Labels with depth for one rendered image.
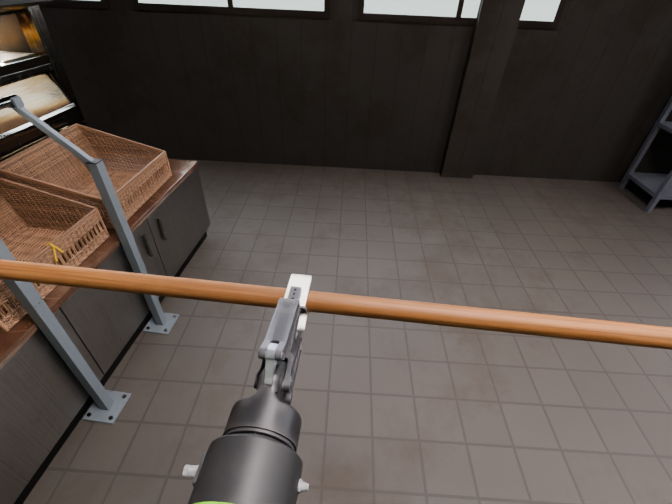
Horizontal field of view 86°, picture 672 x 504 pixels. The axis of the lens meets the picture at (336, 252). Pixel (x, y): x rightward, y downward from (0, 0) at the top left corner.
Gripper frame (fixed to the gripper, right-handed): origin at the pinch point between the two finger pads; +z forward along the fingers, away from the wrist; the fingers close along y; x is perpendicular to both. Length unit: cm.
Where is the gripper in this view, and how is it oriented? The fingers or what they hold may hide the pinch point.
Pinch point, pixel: (297, 301)
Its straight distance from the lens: 51.8
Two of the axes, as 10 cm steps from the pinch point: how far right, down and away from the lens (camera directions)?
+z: 1.1, -6.1, 7.8
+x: 9.9, 1.0, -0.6
